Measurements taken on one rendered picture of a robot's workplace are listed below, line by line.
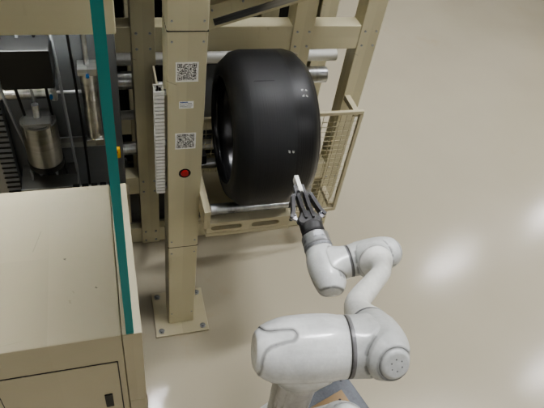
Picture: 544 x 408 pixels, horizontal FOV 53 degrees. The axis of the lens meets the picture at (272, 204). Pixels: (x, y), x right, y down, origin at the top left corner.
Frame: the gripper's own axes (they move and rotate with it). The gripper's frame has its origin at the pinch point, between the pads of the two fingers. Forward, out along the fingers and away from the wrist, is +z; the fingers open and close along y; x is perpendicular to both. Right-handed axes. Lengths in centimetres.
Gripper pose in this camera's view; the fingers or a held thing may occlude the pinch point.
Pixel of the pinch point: (298, 185)
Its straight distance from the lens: 188.4
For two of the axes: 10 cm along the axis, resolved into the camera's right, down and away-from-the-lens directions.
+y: -9.6, 0.9, -2.6
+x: -1.6, 5.9, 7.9
